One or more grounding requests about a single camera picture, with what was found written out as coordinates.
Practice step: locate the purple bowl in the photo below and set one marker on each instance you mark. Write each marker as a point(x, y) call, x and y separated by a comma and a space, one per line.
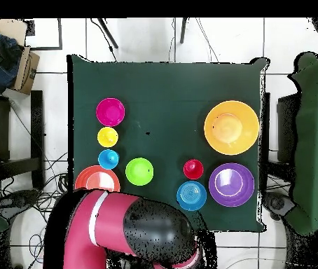
point(231, 185)

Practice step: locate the pink bowl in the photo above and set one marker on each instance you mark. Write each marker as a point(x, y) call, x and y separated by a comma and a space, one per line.
point(110, 112)

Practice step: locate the large yellow bowl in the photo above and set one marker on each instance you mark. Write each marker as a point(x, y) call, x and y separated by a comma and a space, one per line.
point(231, 127)

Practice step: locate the black metal frame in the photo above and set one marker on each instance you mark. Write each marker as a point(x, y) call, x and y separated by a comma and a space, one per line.
point(37, 126)
point(286, 126)

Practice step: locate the cardboard box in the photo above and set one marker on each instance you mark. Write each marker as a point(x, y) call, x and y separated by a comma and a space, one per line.
point(26, 70)

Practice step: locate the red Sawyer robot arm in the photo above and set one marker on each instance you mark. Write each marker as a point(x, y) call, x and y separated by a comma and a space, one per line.
point(111, 224)

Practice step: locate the blue bowl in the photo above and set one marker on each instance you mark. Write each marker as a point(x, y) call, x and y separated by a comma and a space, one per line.
point(191, 195)

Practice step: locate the orange-red bowl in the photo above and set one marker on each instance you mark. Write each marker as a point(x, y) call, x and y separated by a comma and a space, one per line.
point(91, 175)

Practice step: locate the red cup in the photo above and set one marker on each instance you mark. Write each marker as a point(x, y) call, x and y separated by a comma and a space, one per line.
point(193, 169)

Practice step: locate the green bowl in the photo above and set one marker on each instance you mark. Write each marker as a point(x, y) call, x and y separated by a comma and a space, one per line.
point(139, 171)

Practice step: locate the black wheeled base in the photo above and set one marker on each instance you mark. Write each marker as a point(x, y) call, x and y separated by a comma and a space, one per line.
point(16, 201)
point(278, 204)

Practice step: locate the blue clothing pile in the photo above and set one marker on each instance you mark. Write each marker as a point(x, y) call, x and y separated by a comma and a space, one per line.
point(3, 61)

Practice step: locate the yellow cup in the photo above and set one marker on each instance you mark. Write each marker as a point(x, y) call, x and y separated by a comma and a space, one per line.
point(107, 137)

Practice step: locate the dark green tablecloth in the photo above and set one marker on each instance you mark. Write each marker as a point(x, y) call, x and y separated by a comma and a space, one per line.
point(164, 92)

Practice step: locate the blue cup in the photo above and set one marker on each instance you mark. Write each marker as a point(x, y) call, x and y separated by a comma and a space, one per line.
point(108, 159)

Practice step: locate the beige cardboard sheet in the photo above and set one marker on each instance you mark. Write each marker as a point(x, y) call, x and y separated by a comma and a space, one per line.
point(10, 30)

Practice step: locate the black stand leg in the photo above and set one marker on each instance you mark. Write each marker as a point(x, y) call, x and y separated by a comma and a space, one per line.
point(183, 30)
point(108, 33)

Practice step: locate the white board black frame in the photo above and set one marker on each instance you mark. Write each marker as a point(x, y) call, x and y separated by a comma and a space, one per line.
point(44, 33)

